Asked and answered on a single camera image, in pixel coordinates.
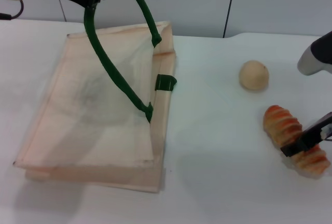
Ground orange striped long bread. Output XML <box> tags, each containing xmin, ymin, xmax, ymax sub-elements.
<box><xmin>263</xmin><ymin>105</ymin><xmax>329</xmax><ymax>178</ymax></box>

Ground round pale egg yolk pastry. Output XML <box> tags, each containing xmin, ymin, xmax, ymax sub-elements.
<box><xmin>238</xmin><ymin>60</ymin><xmax>270</xmax><ymax>92</ymax></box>

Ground beige tote bag green handles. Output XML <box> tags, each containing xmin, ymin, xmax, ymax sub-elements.
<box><xmin>12</xmin><ymin>0</ymin><xmax>178</xmax><ymax>194</ymax></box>

